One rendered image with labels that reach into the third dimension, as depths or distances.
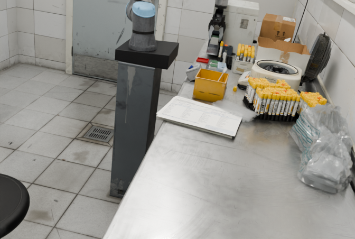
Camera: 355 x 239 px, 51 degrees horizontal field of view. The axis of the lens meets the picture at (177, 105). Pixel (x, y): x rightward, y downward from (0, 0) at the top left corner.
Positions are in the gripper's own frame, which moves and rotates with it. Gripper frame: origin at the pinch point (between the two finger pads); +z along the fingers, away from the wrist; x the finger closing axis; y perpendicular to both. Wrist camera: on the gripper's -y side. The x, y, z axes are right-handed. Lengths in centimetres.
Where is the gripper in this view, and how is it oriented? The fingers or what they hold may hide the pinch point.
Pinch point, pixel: (214, 39)
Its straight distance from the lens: 230.8
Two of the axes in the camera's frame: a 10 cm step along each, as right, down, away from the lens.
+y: 1.9, -3.8, 9.0
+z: -1.3, 9.0, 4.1
